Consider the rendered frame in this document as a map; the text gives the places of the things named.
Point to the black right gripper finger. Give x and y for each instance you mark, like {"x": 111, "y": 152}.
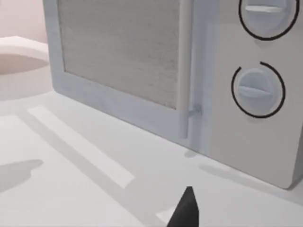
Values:
{"x": 187, "y": 210}

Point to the pale microwave oven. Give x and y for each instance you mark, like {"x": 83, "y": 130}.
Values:
{"x": 248, "y": 142}

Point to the pale round microwave knob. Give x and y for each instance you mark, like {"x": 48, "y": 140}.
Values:
{"x": 265, "y": 14}
{"x": 256, "y": 91}

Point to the microwave oven door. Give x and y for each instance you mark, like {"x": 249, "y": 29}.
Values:
{"x": 118, "y": 59}

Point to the white sink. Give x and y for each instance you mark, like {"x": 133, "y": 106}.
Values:
{"x": 19, "y": 68}

